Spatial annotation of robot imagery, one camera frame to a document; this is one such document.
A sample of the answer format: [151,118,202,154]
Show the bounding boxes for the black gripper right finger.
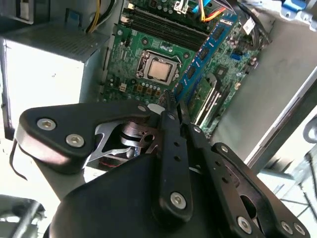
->
[180,100,312,238]

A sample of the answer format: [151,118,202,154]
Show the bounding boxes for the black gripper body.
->
[44,154,239,238]

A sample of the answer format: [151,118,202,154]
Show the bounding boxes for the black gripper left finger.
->
[14,90,194,224]

